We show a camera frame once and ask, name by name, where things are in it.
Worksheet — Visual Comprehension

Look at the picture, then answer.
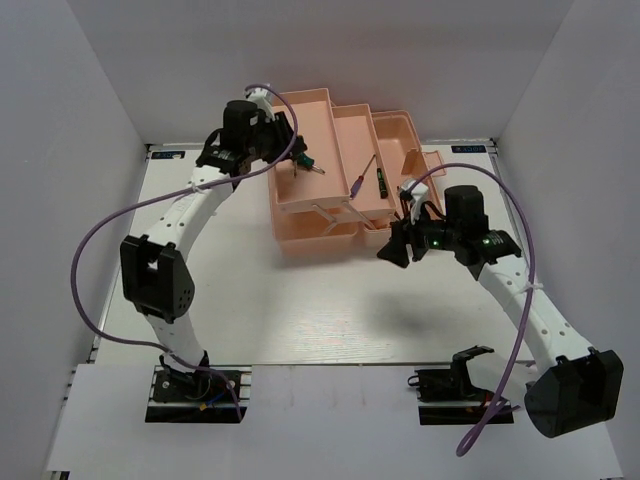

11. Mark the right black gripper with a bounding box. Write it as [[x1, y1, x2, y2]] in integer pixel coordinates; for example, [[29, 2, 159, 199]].
[[376, 201, 461, 269]]

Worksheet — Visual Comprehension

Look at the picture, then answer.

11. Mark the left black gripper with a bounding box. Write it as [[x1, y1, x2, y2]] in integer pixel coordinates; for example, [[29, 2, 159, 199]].
[[246, 110, 309, 163]]

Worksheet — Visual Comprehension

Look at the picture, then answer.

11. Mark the stubby green screwdriver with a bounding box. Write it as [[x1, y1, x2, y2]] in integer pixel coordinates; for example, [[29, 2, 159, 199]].
[[295, 153, 326, 175]]

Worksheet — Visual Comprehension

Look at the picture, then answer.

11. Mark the blue red screwdriver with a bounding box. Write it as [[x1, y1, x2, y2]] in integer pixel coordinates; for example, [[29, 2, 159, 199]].
[[349, 154, 376, 200]]

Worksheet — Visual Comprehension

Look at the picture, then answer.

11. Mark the pink plastic tool box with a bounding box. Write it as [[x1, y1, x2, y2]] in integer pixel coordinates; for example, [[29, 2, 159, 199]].
[[268, 88, 446, 256]]

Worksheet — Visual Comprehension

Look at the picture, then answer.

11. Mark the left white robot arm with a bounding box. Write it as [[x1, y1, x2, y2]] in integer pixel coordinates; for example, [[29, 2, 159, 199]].
[[120, 99, 306, 399]]

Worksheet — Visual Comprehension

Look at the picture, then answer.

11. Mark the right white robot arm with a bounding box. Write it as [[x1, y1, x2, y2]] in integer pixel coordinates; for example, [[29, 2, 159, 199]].
[[377, 179, 624, 438]]

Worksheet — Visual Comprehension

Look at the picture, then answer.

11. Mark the left blue label sticker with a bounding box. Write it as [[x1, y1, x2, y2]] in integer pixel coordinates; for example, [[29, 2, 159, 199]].
[[151, 150, 186, 160]]

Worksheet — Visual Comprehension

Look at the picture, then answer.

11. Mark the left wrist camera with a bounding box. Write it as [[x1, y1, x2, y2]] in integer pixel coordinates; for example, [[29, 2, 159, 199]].
[[245, 87, 275, 120]]

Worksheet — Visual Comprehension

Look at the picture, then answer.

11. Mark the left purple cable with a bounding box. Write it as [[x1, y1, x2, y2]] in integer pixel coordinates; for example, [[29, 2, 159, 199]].
[[71, 81, 304, 424]]

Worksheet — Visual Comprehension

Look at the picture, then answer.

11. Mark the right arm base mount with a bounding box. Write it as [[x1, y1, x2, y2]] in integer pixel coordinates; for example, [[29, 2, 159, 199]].
[[407, 368, 493, 426]]

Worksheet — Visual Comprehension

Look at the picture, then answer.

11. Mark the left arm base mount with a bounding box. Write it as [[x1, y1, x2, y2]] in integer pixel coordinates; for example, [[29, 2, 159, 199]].
[[145, 365, 252, 424]]

